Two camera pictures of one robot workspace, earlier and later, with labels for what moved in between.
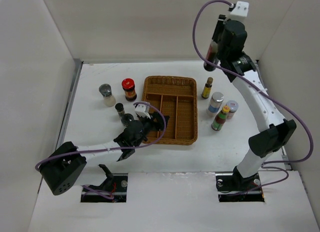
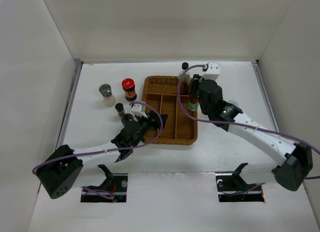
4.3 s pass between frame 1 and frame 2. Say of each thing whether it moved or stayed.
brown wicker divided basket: stayed
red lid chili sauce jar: stayed
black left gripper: stayed
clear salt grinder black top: stayed
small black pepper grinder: stayed
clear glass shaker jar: stayed
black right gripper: moved
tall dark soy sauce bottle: moved
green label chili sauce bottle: moved
